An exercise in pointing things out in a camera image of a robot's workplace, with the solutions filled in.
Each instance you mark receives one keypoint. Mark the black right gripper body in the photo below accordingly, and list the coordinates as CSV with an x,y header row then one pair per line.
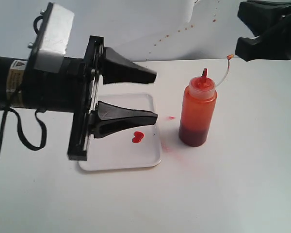
x,y
276,41

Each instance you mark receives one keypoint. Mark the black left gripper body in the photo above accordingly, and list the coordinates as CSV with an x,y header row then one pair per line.
x,y
68,90

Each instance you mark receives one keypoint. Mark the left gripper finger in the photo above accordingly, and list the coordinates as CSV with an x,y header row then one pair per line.
x,y
110,119
118,69

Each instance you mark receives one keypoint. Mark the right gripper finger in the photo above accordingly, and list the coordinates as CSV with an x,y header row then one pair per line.
x,y
260,15
249,49

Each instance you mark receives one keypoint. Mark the ketchup squeeze bottle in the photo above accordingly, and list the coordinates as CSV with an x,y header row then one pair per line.
x,y
198,105

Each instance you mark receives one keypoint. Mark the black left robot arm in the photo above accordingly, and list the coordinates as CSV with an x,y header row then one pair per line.
x,y
12,88

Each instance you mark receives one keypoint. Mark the red ketchup blob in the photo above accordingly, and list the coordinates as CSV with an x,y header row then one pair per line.
x,y
137,137

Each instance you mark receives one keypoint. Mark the white rectangular plastic tray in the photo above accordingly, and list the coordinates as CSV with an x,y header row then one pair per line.
x,y
117,151

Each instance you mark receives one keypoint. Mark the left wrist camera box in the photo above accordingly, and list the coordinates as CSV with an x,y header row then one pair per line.
x,y
49,49

